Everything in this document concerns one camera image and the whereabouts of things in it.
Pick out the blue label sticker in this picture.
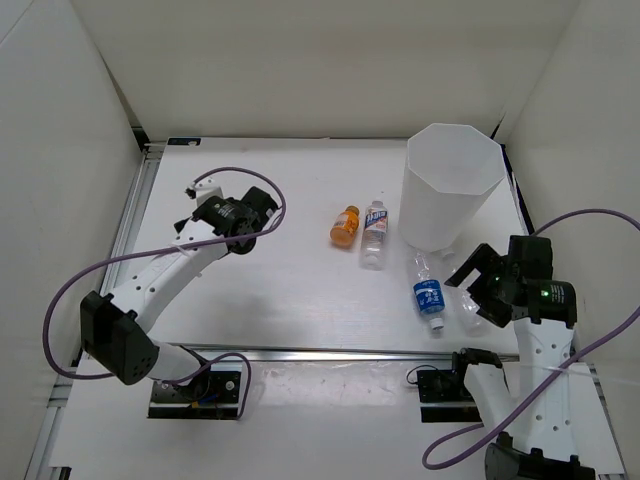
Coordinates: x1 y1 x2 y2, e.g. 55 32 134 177
167 137 201 147

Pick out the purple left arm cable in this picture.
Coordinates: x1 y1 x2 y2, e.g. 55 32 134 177
42 166 288 420

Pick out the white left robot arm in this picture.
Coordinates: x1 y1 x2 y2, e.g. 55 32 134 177
80 187 277 400

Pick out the clear unlabelled plastic bottle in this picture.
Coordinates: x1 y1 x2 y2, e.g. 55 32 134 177
439 249 489 335

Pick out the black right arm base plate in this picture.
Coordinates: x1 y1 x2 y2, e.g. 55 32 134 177
405 364 481 424

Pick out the orange juice bottle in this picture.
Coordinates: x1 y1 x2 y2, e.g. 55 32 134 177
330 205 360 248

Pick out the clear bottle blue label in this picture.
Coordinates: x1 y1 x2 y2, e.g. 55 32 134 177
411 250 446 334

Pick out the aluminium frame rail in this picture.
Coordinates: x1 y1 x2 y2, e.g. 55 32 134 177
99 149 161 301
169 342 521 362

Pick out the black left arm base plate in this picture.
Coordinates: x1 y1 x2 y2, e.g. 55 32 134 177
147 362 243 420

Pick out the aluminium front frame rail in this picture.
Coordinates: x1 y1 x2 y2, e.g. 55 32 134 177
169 342 521 362

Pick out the aluminium left frame rail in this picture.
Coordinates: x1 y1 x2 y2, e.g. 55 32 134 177
99 149 161 301

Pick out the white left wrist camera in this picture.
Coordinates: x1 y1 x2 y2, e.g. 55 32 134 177
185 176 223 206

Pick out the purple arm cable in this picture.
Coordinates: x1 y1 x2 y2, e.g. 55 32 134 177
422 208 640 470
42 166 288 420

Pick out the clear bottle red-blue label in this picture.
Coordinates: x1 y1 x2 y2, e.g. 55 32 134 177
360 200 388 270

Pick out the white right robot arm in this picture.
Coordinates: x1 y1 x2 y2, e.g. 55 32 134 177
446 235 596 479

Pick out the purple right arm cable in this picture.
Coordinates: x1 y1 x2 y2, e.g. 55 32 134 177
422 208 640 470

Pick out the white octagonal plastic bin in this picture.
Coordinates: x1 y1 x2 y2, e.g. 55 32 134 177
398 123 505 252

